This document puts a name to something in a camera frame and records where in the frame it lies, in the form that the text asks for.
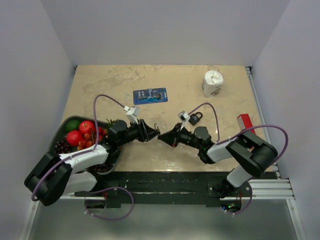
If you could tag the white paper roll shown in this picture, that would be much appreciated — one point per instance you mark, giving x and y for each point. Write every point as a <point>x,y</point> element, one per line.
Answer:
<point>212,83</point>

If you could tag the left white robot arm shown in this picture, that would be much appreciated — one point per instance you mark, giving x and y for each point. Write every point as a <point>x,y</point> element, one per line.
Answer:
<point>59,174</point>

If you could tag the purple grapes bunch front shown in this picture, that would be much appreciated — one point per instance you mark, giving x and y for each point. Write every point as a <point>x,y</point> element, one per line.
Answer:
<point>101,168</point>

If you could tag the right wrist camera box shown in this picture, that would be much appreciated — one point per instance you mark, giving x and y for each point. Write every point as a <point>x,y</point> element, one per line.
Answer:
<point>184,118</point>

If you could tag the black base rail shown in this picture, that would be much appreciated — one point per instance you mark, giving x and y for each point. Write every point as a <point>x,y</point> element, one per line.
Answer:
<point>158,188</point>

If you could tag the yellow red cherries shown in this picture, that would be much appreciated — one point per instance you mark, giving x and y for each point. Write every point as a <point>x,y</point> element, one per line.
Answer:
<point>86,142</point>

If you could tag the black padlock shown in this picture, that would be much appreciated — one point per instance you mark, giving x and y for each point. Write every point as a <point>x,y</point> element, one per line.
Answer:
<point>195,118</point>

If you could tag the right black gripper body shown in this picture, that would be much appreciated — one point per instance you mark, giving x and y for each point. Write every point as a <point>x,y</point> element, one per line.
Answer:
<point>186,138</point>

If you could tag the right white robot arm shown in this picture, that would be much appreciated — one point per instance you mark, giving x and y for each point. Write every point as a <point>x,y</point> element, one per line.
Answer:
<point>253,154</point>

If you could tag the green lime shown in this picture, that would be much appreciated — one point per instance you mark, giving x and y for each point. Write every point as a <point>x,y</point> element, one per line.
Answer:
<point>72,125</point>

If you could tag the red apple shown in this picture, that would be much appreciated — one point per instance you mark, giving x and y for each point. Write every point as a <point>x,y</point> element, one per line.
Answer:
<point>87,127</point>
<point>74,137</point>

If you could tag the blue blister card package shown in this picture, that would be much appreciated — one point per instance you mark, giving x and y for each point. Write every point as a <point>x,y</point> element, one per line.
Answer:
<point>150,96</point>

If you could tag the dark green fruit tray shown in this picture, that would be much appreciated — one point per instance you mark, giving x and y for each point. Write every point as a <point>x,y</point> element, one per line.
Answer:
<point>60,127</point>

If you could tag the red strawberries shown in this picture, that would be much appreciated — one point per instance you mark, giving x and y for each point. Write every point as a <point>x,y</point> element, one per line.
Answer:
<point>102,132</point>

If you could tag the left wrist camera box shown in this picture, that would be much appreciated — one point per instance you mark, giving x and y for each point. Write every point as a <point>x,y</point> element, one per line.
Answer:
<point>132,113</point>

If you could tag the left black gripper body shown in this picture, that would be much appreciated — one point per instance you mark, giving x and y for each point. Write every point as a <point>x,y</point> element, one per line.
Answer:
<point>132,134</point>

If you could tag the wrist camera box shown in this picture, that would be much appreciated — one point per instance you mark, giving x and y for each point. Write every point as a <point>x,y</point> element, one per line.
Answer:
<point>184,118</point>
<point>132,113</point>

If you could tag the red box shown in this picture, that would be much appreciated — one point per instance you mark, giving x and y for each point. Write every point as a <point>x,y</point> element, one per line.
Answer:
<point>244,121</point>

